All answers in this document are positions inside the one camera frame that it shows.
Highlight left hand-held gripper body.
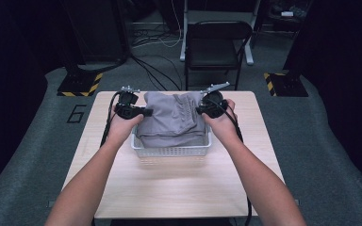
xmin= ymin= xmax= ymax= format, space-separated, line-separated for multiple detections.
xmin=115 ymin=85 xmax=147 ymax=121

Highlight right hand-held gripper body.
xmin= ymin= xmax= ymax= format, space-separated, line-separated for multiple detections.
xmin=197 ymin=82 xmax=231 ymax=120

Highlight grey pants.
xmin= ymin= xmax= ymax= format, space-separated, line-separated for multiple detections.
xmin=136 ymin=90 xmax=207 ymax=149

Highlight white plastic basket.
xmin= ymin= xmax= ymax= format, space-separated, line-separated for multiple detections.
xmin=130 ymin=123 xmax=213 ymax=158

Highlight person's right hand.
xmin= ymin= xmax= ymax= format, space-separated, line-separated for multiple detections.
xmin=201 ymin=99 xmax=240 ymax=142

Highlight person's left hand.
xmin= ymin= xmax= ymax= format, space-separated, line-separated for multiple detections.
xmin=107 ymin=105 xmax=144 ymax=146

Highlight black striped stand base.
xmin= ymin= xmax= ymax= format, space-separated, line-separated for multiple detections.
xmin=262 ymin=71 xmax=310 ymax=98
xmin=57 ymin=71 xmax=105 ymax=98

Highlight black folding chair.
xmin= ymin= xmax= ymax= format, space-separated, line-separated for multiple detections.
xmin=184 ymin=20 xmax=255 ymax=92

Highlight dark cabinet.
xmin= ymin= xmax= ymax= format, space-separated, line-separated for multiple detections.
xmin=63 ymin=0 xmax=130 ymax=66

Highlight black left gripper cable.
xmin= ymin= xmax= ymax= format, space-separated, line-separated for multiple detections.
xmin=99 ymin=90 xmax=123 ymax=148

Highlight black floor cables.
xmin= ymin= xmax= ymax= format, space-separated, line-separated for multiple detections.
xmin=130 ymin=27 xmax=184 ymax=92

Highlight white floor cable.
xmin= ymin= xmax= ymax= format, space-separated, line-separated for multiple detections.
xmin=131 ymin=0 xmax=184 ymax=49

